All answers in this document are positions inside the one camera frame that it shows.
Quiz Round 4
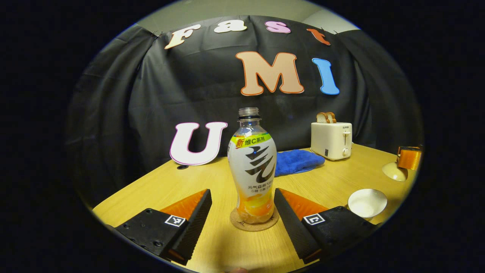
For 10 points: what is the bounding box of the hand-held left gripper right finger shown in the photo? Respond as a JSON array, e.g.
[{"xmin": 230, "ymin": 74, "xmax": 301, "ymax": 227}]
[{"xmin": 274, "ymin": 188, "xmax": 379, "ymax": 265}]

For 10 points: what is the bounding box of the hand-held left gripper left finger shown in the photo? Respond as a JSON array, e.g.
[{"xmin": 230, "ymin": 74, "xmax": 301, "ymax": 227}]
[{"xmin": 114, "ymin": 189, "xmax": 213, "ymax": 266}]

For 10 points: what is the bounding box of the cream teacup lid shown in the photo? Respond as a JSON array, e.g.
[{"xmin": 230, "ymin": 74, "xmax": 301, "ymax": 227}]
[{"xmin": 382, "ymin": 162, "xmax": 408, "ymax": 182}]

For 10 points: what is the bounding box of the round cork coaster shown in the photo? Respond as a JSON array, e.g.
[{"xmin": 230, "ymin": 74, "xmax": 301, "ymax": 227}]
[{"xmin": 230, "ymin": 207, "xmax": 280, "ymax": 232}]

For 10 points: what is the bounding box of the cream teacup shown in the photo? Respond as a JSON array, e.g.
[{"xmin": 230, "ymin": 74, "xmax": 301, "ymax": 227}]
[{"xmin": 348, "ymin": 189, "xmax": 388, "ymax": 220}]

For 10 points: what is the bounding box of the clear labelled water bottle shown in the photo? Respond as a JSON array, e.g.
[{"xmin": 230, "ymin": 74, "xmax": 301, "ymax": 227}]
[{"xmin": 227, "ymin": 107, "xmax": 277, "ymax": 224}]

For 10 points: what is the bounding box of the blue towel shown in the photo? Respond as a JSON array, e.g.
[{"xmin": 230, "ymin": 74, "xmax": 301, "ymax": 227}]
[{"xmin": 274, "ymin": 149, "xmax": 325, "ymax": 177}]

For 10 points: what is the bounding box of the white toaster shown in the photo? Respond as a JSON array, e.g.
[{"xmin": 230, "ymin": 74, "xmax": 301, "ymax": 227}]
[{"xmin": 311, "ymin": 122, "xmax": 353, "ymax": 161}]

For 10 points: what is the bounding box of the black backdrop cloth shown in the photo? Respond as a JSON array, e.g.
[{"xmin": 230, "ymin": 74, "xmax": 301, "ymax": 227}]
[{"xmin": 65, "ymin": 14, "xmax": 424, "ymax": 207}]

